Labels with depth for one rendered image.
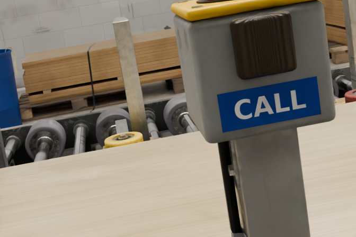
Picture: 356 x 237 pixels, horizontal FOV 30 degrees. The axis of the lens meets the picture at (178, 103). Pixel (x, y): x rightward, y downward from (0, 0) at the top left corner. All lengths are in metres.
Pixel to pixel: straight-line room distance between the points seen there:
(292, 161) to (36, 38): 7.23
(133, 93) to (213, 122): 1.12
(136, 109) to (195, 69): 1.13
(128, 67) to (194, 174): 0.43
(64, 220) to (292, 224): 0.66
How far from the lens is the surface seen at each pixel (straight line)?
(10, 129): 2.02
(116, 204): 1.02
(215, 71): 0.33
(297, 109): 0.35
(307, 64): 0.34
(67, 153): 1.99
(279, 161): 0.37
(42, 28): 7.55
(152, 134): 1.72
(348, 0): 1.54
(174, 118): 1.86
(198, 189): 1.02
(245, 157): 0.36
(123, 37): 1.44
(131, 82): 1.45
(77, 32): 7.53
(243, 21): 0.32
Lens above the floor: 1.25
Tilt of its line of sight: 12 degrees down
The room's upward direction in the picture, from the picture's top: 9 degrees counter-clockwise
